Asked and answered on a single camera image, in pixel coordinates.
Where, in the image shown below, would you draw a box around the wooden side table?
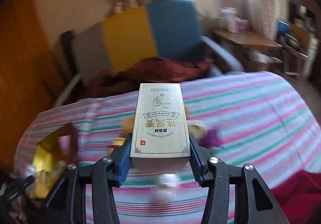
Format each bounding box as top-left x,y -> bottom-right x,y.
211,28 -> 282,72

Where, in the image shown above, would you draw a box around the grey yellow blue chair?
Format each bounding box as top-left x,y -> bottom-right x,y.
55,0 -> 244,106

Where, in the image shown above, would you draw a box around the striped bed sheet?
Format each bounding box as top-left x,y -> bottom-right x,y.
14,72 -> 320,223

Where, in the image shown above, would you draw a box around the gold tray box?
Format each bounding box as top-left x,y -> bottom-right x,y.
30,123 -> 79,199

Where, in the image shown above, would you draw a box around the dark red blanket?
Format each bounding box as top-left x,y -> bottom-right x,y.
84,57 -> 213,98

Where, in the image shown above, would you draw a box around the wooden wardrobe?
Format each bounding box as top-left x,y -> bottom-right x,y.
1,0 -> 64,172

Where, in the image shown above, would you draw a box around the white boxes on table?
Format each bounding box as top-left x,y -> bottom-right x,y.
218,7 -> 249,33

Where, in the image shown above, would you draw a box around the purple small item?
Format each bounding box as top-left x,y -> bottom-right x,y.
199,128 -> 221,148

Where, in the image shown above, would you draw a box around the beige ointment box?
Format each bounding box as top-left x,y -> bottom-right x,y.
130,83 -> 190,172

